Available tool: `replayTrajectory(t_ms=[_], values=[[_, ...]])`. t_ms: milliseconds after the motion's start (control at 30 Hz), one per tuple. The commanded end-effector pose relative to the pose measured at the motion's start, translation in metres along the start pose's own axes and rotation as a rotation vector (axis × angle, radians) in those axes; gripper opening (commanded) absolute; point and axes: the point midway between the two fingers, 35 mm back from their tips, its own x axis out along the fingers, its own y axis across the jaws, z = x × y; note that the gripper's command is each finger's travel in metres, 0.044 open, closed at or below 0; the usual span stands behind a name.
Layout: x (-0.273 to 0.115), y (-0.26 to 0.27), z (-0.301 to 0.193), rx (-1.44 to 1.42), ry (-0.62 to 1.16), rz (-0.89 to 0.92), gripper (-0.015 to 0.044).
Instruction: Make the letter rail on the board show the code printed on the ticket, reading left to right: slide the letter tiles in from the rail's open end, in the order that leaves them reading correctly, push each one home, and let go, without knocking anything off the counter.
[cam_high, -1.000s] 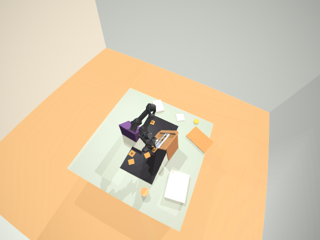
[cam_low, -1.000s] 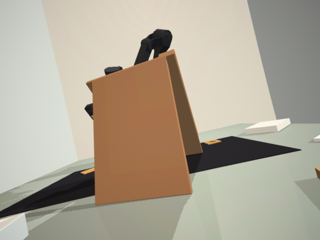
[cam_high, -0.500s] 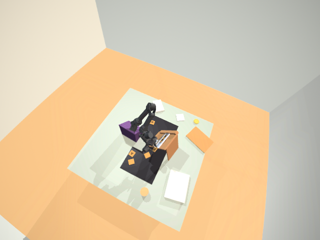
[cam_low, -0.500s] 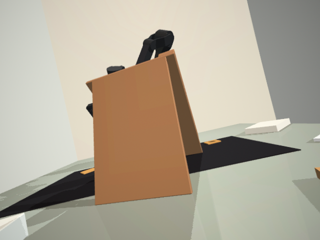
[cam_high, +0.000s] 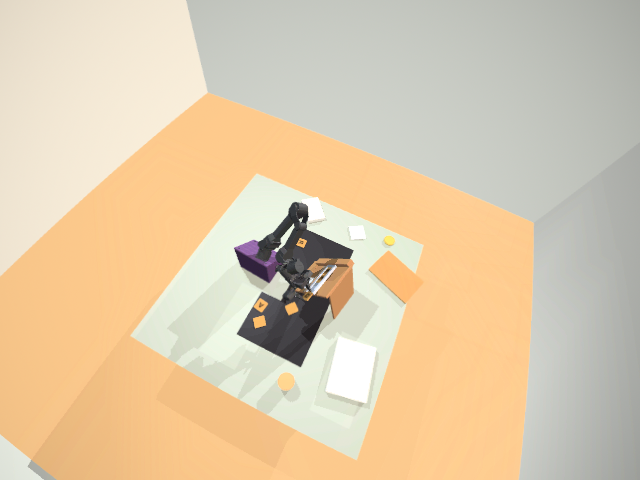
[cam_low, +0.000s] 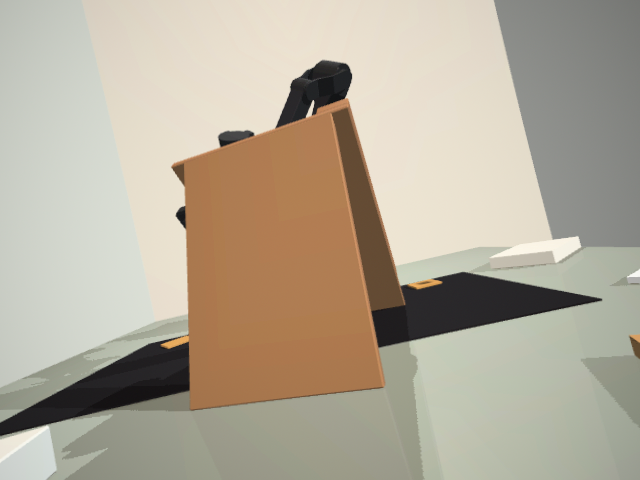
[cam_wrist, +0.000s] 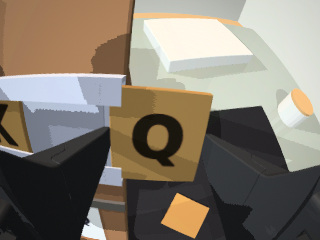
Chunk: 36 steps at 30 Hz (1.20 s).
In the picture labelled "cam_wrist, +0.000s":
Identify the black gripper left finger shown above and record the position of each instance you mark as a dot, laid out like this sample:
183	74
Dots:
52	190

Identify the white flat rectangular slab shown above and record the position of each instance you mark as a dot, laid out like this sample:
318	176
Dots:
194	43

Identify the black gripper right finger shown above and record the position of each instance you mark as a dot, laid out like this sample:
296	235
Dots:
256	200

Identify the white paper ticket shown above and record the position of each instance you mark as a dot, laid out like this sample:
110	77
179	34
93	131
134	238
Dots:
93	227

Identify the tan wooden board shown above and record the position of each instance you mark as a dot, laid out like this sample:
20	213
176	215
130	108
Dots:
66	60

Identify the white cylindrical jar with orange lid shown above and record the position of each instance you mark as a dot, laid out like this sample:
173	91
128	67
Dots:
295	108

